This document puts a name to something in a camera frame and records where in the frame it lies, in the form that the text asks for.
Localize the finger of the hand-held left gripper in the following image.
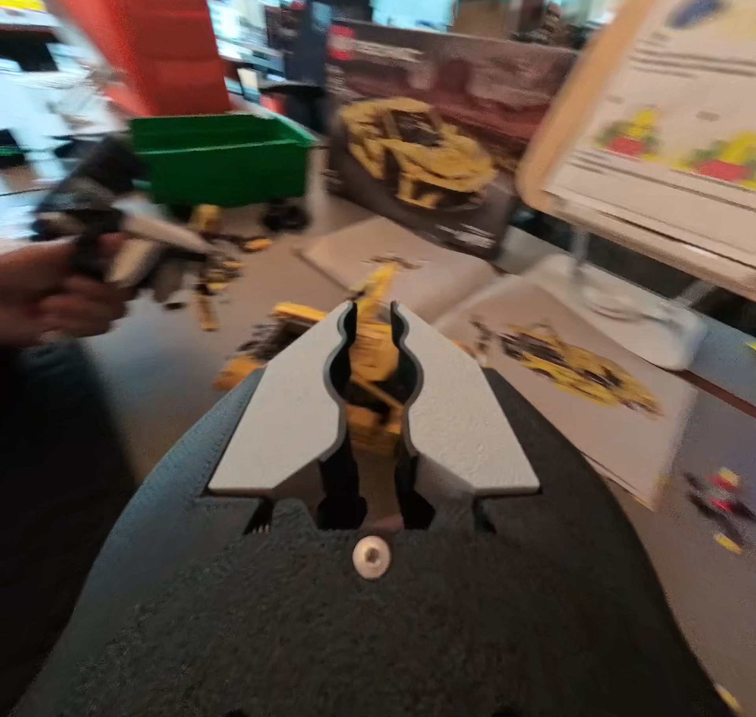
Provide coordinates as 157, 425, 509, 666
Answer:
115, 196, 216, 256

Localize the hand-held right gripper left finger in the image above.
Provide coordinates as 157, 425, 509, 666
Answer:
208, 300, 359, 499

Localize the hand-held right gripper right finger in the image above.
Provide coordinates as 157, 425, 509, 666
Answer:
390, 302, 541, 496

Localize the yellow brick car model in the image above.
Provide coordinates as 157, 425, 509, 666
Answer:
214, 262, 473, 458

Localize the yellow black bumper assembly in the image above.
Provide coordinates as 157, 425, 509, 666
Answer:
685, 468, 756, 555

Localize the grey desk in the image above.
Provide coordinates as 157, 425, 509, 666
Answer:
77, 185, 756, 717

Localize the person's left hand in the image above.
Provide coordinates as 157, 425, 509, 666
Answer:
0, 235, 138, 347

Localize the pile of small black yellow pieces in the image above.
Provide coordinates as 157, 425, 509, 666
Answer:
156, 203, 275, 332

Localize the green plastic bin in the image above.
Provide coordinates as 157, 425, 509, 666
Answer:
129, 113, 317, 208

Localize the open instruction booklet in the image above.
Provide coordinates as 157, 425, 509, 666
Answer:
295, 215, 700, 511

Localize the red plastic bin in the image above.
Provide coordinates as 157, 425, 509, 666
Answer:
26, 0, 234, 118

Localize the wooden document stand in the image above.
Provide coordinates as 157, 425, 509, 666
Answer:
514, 0, 756, 369

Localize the car set box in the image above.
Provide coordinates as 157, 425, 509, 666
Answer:
324, 20, 576, 257

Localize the printed instruction sheet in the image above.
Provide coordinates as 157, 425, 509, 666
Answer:
543, 0, 756, 269

